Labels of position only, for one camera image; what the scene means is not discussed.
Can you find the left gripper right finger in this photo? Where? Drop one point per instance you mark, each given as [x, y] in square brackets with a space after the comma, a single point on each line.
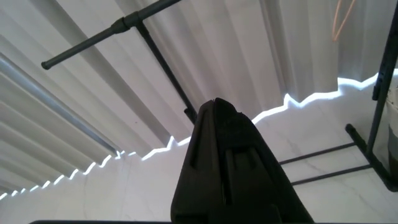
[245, 183]

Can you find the black t-shirt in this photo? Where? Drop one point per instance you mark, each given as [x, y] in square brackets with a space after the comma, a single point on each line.
[230, 124]

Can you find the black clothes rack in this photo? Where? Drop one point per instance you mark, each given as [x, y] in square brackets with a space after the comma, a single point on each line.
[93, 39]

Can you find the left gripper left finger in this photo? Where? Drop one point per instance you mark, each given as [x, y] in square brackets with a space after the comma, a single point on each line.
[199, 186]

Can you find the white laundry basket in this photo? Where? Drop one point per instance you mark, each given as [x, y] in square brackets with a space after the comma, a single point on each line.
[394, 112]

